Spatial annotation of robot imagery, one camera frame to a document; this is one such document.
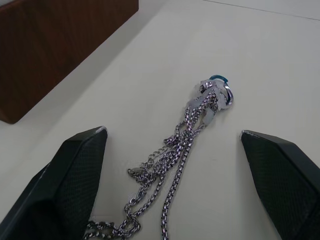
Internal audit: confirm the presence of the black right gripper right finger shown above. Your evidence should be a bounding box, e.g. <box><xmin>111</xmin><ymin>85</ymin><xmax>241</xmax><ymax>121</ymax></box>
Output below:
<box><xmin>240</xmin><ymin>129</ymin><xmax>320</xmax><ymax>240</ymax></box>

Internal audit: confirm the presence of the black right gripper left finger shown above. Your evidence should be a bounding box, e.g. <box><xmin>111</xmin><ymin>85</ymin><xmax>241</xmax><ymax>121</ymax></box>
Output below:
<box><xmin>0</xmin><ymin>126</ymin><xmax>109</xmax><ymax>240</ymax></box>

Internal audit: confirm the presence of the brown wooden jewelry box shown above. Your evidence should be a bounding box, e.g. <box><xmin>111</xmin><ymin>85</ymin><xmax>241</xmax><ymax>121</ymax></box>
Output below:
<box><xmin>0</xmin><ymin>0</ymin><xmax>139</xmax><ymax>125</ymax></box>

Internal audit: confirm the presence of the silver and blue ring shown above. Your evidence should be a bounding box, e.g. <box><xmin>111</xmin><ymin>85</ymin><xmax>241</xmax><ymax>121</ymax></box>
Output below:
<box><xmin>209</xmin><ymin>74</ymin><xmax>236</xmax><ymax>107</ymax></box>

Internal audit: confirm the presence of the silver metal chain bundle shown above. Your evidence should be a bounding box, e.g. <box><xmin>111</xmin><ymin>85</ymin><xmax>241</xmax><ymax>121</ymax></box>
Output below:
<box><xmin>83</xmin><ymin>79</ymin><xmax>227</xmax><ymax>240</ymax></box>

